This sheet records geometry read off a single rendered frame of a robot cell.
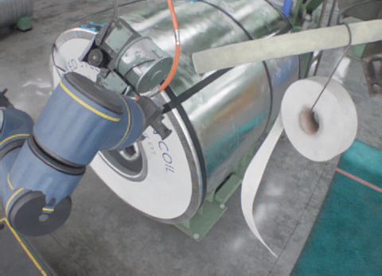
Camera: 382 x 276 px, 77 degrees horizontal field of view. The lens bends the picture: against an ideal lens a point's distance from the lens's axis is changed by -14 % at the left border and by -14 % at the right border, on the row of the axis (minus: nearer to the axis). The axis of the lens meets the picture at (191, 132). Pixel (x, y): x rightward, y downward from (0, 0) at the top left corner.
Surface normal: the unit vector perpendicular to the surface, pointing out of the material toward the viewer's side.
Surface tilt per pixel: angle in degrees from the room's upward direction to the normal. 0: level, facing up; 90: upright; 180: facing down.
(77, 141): 78
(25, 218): 90
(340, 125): 90
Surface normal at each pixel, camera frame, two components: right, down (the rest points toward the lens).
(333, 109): -0.88, 0.29
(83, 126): 0.42, 0.40
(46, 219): 0.63, 0.52
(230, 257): 0.03, -0.76
